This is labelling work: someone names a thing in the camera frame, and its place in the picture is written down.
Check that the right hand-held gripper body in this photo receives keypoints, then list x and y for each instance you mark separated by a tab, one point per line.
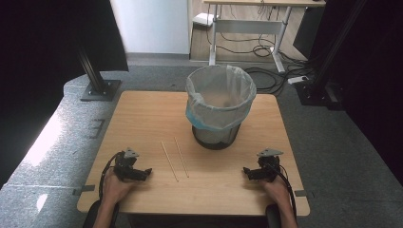
268	167

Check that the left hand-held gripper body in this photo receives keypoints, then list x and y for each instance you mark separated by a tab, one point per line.
125	167

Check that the person's left hand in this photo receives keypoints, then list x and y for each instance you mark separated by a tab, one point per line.
114	188

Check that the person's right hand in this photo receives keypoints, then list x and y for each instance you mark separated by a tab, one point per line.
277	190

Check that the thin wooden stick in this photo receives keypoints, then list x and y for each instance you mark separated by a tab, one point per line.
182	157
169	161

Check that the grey tape strip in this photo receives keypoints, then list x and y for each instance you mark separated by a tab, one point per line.
301	193
83	190

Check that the grey tape floor marking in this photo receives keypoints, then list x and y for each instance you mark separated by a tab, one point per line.
96	128

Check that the black mesh trash bin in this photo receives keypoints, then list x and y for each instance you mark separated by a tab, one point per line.
216	136

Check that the white plastic bin bag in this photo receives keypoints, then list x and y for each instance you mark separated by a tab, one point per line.
218	95

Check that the black metal stand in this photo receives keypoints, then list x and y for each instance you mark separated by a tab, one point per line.
326	69
96	82

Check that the white power strip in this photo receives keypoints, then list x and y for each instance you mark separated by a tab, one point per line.
297	79

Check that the black curtain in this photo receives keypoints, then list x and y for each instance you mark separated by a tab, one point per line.
47	47
377	79

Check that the white flat box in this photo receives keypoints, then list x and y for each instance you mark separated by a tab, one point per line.
204	19

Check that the white frame desk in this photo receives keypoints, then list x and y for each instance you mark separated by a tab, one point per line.
250	27

